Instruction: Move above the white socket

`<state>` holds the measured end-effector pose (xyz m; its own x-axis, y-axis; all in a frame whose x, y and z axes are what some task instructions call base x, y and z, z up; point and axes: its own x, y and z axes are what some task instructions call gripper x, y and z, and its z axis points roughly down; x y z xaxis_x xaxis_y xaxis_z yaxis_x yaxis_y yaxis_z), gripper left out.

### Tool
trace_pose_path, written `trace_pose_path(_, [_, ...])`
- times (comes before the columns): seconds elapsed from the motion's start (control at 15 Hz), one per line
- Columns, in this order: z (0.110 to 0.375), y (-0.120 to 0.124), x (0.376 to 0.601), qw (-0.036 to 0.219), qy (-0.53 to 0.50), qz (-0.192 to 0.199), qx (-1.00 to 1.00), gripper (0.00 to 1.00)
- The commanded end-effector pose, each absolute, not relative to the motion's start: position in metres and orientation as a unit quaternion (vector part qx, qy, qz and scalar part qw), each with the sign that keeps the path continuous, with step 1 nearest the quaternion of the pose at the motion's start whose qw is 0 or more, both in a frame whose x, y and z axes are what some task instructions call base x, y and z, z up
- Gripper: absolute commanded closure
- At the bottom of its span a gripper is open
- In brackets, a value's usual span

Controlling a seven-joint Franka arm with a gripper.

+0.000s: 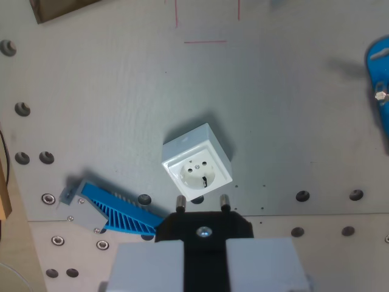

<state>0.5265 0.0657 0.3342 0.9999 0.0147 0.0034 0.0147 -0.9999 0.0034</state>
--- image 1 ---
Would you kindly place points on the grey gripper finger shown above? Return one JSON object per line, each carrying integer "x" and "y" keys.
{"x": 149, "y": 267}
{"x": 261, "y": 264}

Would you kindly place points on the black two-pin plug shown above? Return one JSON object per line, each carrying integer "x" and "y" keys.
{"x": 204, "y": 222}

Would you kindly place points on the silver socket head screw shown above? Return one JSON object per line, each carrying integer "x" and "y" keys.
{"x": 102, "y": 244}
{"x": 48, "y": 199}
{"x": 57, "y": 240}

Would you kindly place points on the blue ribbed plastic wedge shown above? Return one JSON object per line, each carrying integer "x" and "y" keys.
{"x": 121, "y": 213}

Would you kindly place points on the round whitish disc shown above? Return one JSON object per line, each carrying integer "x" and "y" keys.
{"x": 12, "y": 278}

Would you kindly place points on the light wooden board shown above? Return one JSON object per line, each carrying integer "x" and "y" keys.
{"x": 3, "y": 194}

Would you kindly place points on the silver hex bolt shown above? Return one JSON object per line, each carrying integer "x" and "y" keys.
{"x": 381, "y": 95}

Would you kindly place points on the blue plastic fixture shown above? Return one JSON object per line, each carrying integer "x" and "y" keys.
{"x": 378, "y": 70}

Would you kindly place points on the grey round peg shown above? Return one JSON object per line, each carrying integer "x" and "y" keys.
{"x": 7, "y": 47}

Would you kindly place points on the dark wooden block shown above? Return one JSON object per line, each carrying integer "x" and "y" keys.
{"x": 57, "y": 9}

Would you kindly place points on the grey plastic bracket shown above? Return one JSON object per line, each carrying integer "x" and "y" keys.
{"x": 86, "y": 214}

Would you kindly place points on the white wall socket box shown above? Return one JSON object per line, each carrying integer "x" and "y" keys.
{"x": 194, "y": 152}

